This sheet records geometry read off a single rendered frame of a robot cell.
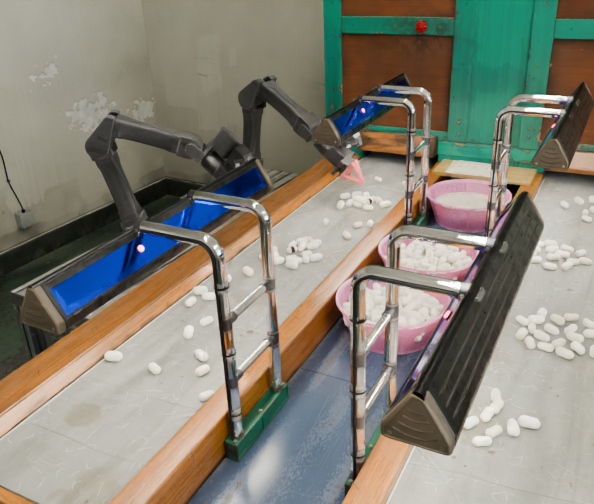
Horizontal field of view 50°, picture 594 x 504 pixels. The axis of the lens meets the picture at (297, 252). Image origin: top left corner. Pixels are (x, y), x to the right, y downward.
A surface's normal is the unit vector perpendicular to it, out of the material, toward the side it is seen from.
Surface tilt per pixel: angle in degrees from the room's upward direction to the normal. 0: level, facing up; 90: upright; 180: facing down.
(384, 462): 0
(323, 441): 0
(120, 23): 90
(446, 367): 58
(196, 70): 89
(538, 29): 90
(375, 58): 90
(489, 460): 0
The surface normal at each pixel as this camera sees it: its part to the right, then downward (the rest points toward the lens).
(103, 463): -0.04, -0.90
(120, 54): 0.86, 0.19
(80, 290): 0.73, -0.33
